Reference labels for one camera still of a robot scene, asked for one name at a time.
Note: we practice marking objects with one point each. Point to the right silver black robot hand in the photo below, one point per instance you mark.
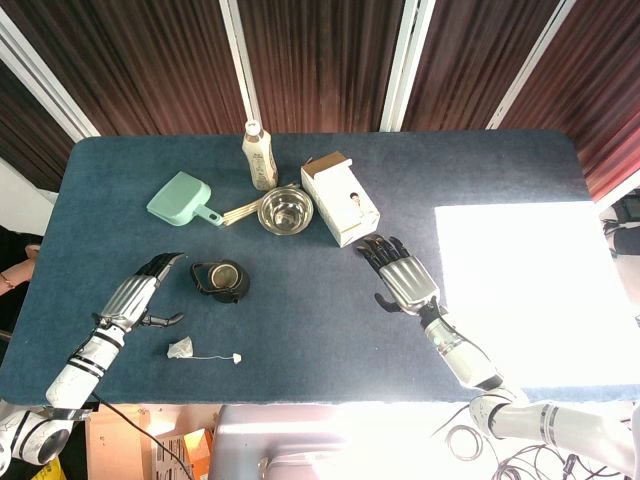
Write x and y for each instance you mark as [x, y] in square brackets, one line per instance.
[407, 282]

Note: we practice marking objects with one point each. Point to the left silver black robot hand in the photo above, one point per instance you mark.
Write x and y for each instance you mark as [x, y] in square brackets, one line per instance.
[132, 300]

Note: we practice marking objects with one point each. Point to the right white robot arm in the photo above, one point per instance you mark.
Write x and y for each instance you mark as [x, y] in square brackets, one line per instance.
[465, 355]

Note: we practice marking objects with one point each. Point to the person bare forearm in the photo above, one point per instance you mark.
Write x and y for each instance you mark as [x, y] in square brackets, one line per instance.
[15, 272]

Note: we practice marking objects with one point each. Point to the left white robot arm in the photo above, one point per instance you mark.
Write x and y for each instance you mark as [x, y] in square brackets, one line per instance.
[75, 370]

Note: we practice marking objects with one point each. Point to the black cast iron teapot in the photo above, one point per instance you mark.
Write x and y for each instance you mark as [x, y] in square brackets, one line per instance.
[240, 288]

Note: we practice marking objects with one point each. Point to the beige drink bottle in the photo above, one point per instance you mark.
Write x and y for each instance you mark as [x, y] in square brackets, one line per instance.
[260, 160]

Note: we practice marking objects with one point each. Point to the blue felt table cover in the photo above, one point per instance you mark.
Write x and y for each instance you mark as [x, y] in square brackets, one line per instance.
[325, 325]

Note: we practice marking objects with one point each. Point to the white cardboard carton box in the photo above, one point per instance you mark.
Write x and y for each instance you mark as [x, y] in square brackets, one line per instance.
[340, 200]

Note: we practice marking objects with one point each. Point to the mint green plastic dustpan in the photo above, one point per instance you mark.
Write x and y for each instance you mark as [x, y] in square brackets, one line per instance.
[180, 197]

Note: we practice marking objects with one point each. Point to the light wooden chopstick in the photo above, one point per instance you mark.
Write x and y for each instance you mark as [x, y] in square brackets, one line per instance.
[242, 214]
[240, 206]

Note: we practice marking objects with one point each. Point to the brown cardboard box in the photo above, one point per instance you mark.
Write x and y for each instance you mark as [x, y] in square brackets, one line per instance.
[120, 440]

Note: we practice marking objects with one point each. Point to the glass bowl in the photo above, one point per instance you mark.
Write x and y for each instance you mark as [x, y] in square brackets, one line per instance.
[285, 212]

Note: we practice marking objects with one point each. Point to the grey robot torso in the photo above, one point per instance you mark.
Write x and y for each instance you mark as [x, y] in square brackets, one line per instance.
[250, 440]

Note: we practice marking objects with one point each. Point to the black equipment box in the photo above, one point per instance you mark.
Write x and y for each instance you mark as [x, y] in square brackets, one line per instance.
[627, 215]

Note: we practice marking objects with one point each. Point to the brown pleated curtain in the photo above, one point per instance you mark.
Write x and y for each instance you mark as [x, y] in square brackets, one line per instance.
[150, 60]

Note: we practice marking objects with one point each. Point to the white frame post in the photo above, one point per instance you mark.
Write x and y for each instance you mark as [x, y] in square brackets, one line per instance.
[407, 60]
[530, 65]
[240, 60]
[50, 85]

